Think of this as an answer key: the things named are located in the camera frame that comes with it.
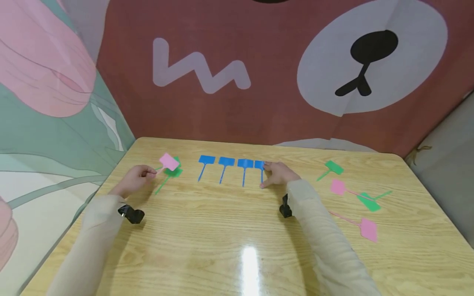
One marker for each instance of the person's right index finger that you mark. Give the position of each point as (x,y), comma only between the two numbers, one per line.
(269,165)

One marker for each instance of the person's left forearm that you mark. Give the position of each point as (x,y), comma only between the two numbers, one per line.
(90,246)

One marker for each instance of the person's left hand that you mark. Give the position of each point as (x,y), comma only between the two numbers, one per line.
(131,181)

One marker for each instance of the person's right forearm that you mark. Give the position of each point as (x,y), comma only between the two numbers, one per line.
(327,242)

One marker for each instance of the black wrist band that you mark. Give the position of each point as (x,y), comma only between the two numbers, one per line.
(285,207)
(131,214)

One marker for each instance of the pink plastic label tag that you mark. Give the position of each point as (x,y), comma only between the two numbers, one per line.
(169,161)
(338,187)
(369,229)

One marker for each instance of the person's left index finger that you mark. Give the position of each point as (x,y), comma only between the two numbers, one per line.
(147,168)

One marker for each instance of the blue plastic label tag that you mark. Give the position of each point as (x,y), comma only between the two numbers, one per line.
(259,165)
(206,160)
(226,161)
(245,163)

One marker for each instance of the person's right hand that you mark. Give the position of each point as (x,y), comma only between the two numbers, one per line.
(282,174)

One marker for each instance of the person's left thumb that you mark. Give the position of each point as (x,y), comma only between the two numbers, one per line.
(149,175)

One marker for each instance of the person's right thumb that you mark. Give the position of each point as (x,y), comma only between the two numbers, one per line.
(267,183)

